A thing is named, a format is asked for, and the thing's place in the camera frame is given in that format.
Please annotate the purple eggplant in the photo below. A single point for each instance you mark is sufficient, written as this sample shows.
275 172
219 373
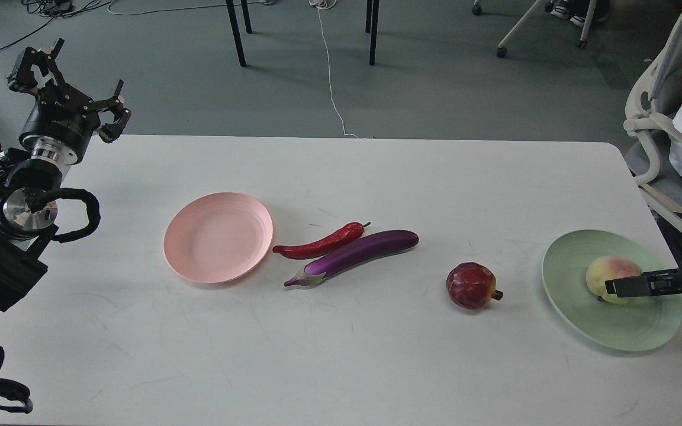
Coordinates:
363 250

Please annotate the person's sneakers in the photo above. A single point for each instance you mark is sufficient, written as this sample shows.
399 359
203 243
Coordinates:
577 11

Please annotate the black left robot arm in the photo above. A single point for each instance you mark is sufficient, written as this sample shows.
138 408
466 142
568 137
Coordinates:
35 208

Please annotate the pink plastic plate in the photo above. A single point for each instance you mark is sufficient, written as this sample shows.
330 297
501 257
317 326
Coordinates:
218 238

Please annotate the black table leg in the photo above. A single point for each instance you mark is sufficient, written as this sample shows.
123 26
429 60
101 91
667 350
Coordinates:
368 16
235 31
246 16
373 34

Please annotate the white rolling chair base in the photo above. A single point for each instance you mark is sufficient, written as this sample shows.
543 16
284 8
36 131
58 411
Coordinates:
532 19

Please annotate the light green plastic plate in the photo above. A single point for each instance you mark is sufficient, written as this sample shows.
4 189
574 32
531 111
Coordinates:
642 325

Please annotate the black table leg rear left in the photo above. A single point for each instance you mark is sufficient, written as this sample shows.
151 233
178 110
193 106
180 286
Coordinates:
246 16

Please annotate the black table leg rear right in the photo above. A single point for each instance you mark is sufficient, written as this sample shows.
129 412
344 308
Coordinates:
368 16

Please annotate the red chili pepper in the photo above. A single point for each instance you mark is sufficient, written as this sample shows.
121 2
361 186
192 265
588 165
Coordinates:
341 237

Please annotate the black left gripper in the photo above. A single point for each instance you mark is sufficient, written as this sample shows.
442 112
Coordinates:
57 127

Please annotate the green pink peach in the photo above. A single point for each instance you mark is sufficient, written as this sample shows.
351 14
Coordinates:
609 268

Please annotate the dark red pomegranate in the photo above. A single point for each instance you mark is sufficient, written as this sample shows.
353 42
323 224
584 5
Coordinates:
472 286

